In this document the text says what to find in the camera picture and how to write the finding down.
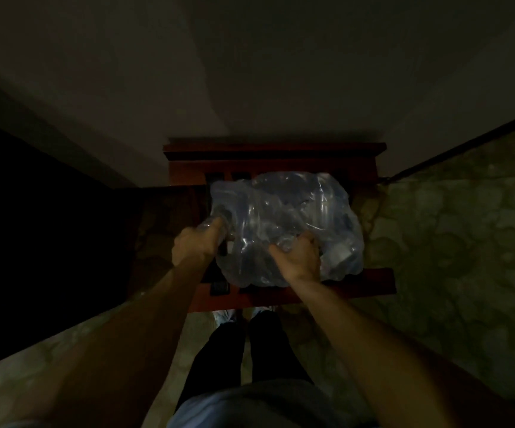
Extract person's left hand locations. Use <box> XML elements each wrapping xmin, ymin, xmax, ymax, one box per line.
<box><xmin>171</xmin><ymin>217</ymin><xmax>225</xmax><ymax>268</ymax></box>

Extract person's black trousers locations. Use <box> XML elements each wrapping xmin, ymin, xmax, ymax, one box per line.
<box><xmin>175</xmin><ymin>309</ymin><xmax>316</xmax><ymax>413</ymax></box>

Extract red wooden chair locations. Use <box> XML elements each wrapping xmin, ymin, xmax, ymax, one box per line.
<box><xmin>163</xmin><ymin>139</ymin><xmax>396</xmax><ymax>313</ymax></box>

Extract clear plastic bag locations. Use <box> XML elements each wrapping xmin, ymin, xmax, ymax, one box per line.
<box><xmin>209</xmin><ymin>171</ymin><xmax>365</xmax><ymax>288</ymax></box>

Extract person's right hand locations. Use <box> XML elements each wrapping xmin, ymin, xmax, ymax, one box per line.
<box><xmin>269</xmin><ymin>231</ymin><xmax>321</xmax><ymax>283</ymax></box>

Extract person's right forearm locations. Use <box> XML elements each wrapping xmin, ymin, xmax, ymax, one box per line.
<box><xmin>286</xmin><ymin>276</ymin><xmax>515</xmax><ymax>428</ymax></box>

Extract person's grey shirt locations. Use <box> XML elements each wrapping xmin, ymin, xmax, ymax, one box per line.
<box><xmin>168</xmin><ymin>380</ymin><xmax>356</xmax><ymax>428</ymax></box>

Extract person's left forearm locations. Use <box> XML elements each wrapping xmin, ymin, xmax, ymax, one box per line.
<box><xmin>0</xmin><ymin>256</ymin><xmax>216</xmax><ymax>428</ymax></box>

